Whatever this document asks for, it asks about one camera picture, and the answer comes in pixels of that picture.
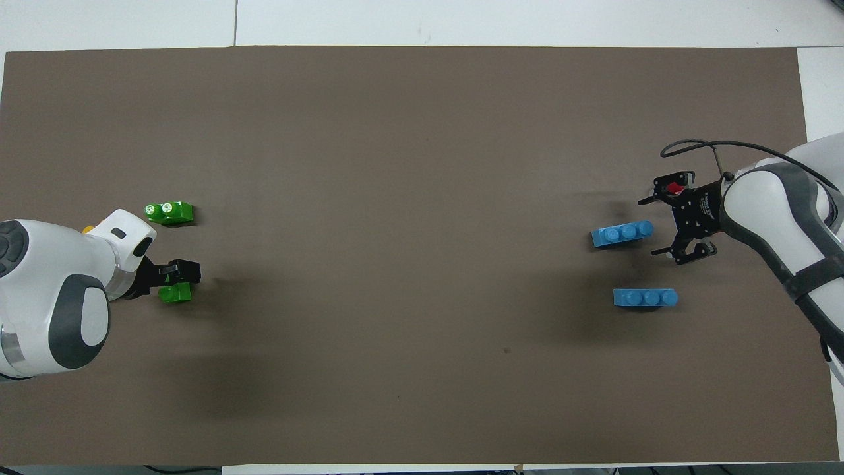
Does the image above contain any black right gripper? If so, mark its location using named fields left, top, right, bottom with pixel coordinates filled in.
left=637, top=170, right=727, bottom=267

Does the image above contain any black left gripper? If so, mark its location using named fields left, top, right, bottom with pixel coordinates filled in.
left=122, top=256, right=202, bottom=300

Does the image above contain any green two-stud toy brick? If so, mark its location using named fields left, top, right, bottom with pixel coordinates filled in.
left=158, top=282, right=193, bottom=305
left=144, top=201, right=194, bottom=226

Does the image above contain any blue three-stud toy brick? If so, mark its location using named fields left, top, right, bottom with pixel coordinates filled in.
left=613, top=288, right=679, bottom=309
left=591, top=220, right=655, bottom=249

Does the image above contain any brown paper table mat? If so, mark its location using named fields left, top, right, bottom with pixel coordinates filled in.
left=0, top=45, right=839, bottom=466

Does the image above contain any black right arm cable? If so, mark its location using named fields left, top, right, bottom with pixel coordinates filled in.
left=660, top=139, right=844, bottom=193

